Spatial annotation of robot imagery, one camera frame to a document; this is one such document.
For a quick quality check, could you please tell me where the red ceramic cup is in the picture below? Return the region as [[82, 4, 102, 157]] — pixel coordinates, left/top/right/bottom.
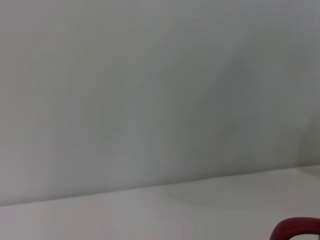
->
[[269, 217, 320, 240]]

